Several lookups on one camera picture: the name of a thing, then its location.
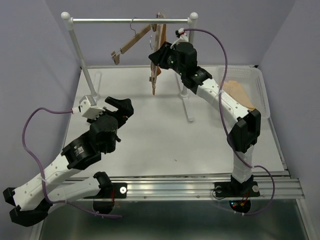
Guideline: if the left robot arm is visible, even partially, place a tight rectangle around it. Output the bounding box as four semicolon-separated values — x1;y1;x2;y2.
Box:
3;95;134;227

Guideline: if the white plastic basket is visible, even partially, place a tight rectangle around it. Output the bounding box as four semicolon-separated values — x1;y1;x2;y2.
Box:
225;65;271;119

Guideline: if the beige clip hanger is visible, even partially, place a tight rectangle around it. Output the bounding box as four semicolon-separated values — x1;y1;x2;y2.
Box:
147;12;167;88
111;24;158;66

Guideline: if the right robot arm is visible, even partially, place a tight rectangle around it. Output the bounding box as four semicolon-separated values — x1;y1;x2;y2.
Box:
148;42;261;185

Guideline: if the brown cotton underwear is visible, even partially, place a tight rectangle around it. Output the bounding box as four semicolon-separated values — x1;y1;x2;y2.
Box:
149;23;168;96

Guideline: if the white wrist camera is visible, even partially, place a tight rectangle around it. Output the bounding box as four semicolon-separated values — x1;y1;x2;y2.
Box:
79;95;105;120
170;28;189;49

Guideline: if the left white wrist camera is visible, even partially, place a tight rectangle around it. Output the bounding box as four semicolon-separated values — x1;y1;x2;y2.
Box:
79;95;105;120

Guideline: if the white clothes rack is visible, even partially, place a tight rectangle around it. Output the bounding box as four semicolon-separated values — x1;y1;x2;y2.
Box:
60;11;199;123

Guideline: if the aluminium mounting rail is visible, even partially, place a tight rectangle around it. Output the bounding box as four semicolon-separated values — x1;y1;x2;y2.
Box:
59;174;307;201

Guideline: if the cream underwear in basket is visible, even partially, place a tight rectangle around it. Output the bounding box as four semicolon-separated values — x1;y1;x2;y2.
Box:
222;80;256;110

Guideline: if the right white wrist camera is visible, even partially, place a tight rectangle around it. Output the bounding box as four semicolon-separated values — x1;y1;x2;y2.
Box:
170;28;189;49

